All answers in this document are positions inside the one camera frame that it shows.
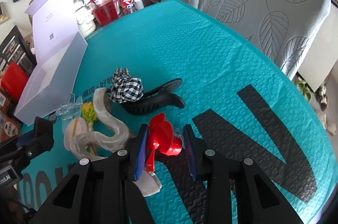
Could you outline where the yellow flower hair pin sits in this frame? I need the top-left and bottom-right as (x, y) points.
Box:
(81, 102), (98, 131)

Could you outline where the black white checkered scrunchie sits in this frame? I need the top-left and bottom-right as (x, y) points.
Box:
(110, 68), (143, 104)

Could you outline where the pink shell hair clip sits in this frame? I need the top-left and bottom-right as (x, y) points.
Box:
(64, 117), (88, 151)

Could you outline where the clear plastic hair clip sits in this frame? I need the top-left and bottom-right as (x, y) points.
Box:
(56, 93), (83, 134)

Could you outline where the white open gift box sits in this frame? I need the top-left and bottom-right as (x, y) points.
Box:
(14, 0), (88, 126)

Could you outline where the red cylindrical canister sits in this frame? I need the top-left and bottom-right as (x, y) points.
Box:
(1, 62), (29, 101)

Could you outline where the red cartoon can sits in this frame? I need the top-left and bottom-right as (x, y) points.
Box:
(119, 0), (138, 15)

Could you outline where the teal bubble mailer mat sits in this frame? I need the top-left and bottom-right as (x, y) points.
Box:
(72, 0), (337, 223)

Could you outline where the white cartoon mug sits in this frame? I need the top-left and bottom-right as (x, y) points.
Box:
(73, 0), (96, 37)

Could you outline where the black claw hair clip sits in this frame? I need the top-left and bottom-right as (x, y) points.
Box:
(104, 78), (186, 115)

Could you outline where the pearl white wavy hair clip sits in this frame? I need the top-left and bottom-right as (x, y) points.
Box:
(69, 87), (163, 197)

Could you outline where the red flower hair clip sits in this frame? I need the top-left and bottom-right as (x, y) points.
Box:
(145, 113), (183, 172)

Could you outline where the near grey leaf-pattern chair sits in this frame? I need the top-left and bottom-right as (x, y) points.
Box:
(198, 0), (331, 79)

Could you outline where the black snack bag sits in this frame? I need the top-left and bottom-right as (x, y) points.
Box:
(0, 26), (37, 76)

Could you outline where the red translucent pitcher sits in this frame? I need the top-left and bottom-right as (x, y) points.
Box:
(89, 0), (119, 27)

